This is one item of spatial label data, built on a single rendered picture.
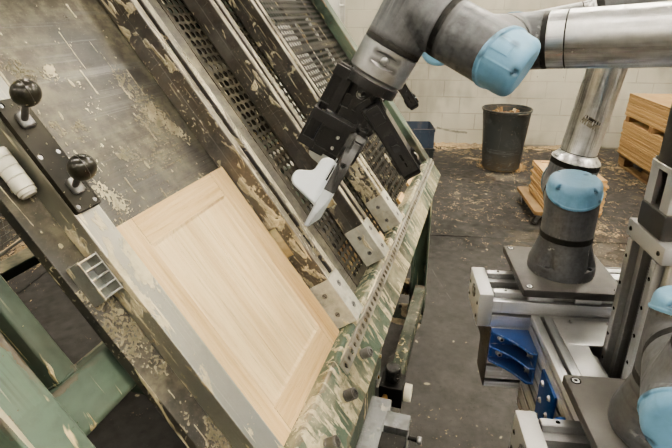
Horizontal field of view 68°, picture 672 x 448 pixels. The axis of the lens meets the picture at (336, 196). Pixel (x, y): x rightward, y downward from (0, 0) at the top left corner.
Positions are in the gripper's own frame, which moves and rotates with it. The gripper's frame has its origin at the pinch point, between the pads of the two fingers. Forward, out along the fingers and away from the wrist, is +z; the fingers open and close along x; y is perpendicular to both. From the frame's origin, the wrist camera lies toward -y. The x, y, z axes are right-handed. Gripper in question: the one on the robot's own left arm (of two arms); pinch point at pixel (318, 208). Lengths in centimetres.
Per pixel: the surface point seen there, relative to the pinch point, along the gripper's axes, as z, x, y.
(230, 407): 36.6, 5.0, -3.3
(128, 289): 25.9, 3.7, 19.7
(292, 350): 39.3, -17.8, -10.7
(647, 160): -21, -430, -273
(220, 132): 12.7, -39.8, 26.2
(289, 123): 13, -72, 16
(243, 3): -6, -102, 50
